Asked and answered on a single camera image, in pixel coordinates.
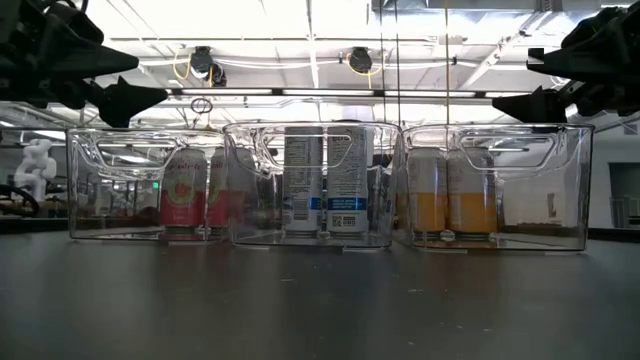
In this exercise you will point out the long light bar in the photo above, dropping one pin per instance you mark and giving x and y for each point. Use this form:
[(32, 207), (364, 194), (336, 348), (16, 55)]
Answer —
[(325, 92)]

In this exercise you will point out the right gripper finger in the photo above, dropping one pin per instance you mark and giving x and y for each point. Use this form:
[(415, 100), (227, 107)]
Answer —
[(540, 106), (575, 65)]

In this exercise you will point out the black aluminium table frame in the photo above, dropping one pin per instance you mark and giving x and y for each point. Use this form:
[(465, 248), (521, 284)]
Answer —
[(30, 225)]

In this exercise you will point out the white-capped bottle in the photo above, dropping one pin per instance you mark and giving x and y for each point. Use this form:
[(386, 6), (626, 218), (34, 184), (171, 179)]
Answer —
[(472, 212)]

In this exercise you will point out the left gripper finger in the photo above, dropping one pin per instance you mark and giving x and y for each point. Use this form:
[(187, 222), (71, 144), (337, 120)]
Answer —
[(125, 102), (90, 60)]

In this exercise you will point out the red soda can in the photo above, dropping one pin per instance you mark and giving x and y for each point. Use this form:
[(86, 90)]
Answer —
[(218, 210), (183, 210)]

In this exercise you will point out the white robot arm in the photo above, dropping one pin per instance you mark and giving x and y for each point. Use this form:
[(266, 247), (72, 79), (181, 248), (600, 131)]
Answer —
[(37, 167)]

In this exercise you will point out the clear plastic bin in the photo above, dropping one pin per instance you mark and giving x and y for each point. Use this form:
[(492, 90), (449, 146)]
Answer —
[(550, 200), (270, 210), (85, 200)]

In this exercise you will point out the orange soda can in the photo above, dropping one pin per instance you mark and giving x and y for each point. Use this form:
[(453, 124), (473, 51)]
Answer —
[(428, 210)]

